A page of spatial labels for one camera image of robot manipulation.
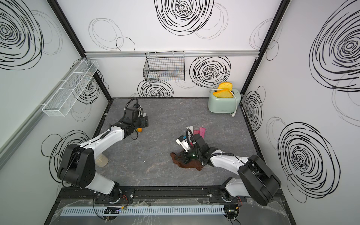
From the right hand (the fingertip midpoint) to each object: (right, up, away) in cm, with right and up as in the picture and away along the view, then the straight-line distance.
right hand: (175, 159), depth 79 cm
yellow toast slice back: (+35, +46, +20) cm, 61 cm away
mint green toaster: (+35, +32, +24) cm, 53 cm away
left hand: (-22, +22, +12) cm, 34 cm away
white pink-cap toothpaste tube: (+10, +15, +22) cm, 28 cm away
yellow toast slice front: (+33, +40, +18) cm, 54 cm away
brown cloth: (+9, -4, +2) cm, 10 cm away
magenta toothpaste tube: (+18, +12, +19) cm, 29 cm away
